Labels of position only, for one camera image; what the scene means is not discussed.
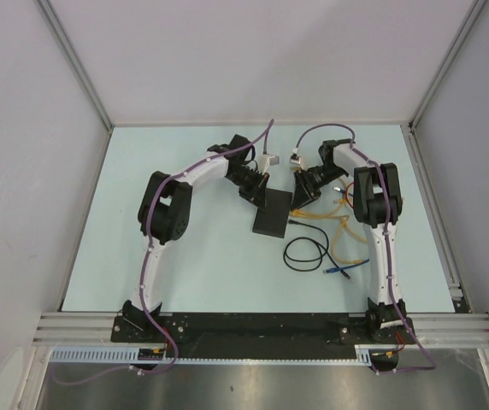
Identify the aluminium left corner post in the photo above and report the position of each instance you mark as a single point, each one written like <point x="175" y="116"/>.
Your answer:
<point x="70" y="54"/>

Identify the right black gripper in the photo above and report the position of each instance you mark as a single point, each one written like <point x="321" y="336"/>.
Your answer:
<point x="304" y="192"/>

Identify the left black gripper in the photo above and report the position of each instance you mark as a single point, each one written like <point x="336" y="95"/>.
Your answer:
<point x="256" y="194"/>

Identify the aluminium right corner post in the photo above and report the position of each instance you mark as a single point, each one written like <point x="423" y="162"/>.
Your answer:
<point x="457" y="43"/>

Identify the aluminium corner post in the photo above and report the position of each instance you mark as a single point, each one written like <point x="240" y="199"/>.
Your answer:
<point x="457" y="43"/>
<point x="70" y="54"/>

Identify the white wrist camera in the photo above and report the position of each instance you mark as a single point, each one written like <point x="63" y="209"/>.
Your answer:
<point x="296" y="160"/>
<point x="265" y="161"/>

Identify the aluminium right frame rail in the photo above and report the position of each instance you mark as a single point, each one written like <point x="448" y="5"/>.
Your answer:
<point x="441" y="239"/>

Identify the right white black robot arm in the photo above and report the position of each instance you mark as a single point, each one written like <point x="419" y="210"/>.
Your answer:
<point x="377" y="205"/>

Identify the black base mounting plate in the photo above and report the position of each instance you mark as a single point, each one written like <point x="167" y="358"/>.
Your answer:
<point x="257" y="336"/>

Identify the black network switch box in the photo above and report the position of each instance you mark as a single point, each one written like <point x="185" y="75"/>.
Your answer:
<point x="273" y="219"/>

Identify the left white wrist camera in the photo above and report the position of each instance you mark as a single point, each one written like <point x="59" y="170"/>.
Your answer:
<point x="265" y="161"/>

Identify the aluminium front frame rail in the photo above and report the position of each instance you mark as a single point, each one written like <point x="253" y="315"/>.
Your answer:
<point x="441" y="330"/>

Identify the grey slotted cable duct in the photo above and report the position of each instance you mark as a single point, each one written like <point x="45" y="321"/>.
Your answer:
<point x="135" y="356"/>

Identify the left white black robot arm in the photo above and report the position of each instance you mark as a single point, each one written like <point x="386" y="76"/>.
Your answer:
<point x="163" y="216"/>

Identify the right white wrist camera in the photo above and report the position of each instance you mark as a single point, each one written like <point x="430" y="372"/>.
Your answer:
<point x="296" y="160"/>

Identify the aluminium frame rail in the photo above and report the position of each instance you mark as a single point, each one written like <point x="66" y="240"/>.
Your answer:
<point x="441" y="330"/>
<point x="441" y="239"/>

